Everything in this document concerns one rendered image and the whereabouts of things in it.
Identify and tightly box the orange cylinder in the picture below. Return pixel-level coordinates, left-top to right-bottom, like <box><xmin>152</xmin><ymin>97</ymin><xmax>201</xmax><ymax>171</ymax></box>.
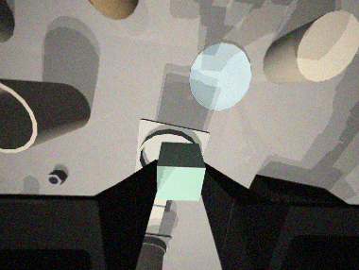
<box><xmin>88</xmin><ymin>0</ymin><xmax>139</xmax><ymax>20</ymax></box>

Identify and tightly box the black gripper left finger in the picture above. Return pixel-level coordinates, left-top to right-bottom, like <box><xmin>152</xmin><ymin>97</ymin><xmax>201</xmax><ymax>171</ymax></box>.
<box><xmin>0</xmin><ymin>160</ymin><xmax>158</xmax><ymax>270</ymax></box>

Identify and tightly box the black hex nut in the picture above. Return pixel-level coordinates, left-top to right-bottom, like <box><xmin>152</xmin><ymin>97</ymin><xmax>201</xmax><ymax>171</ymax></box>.
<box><xmin>45</xmin><ymin>170</ymin><xmax>68</xmax><ymax>186</ymax></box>

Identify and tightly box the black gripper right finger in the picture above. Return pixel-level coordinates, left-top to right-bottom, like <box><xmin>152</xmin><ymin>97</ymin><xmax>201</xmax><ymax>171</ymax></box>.
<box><xmin>201</xmin><ymin>162</ymin><xmax>359</xmax><ymax>270</ymax></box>

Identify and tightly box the beige cylinder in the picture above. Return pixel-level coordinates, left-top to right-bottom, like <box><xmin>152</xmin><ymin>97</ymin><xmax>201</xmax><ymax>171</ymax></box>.
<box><xmin>0</xmin><ymin>0</ymin><xmax>15</xmax><ymax>43</ymax></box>
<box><xmin>263</xmin><ymin>9</ymin><xmax>359</xmax><ymax>84</ymax></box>
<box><xmin>136</xmin><ymin>244</ymin><xmax>163</xmax><ymax>270</ymax></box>

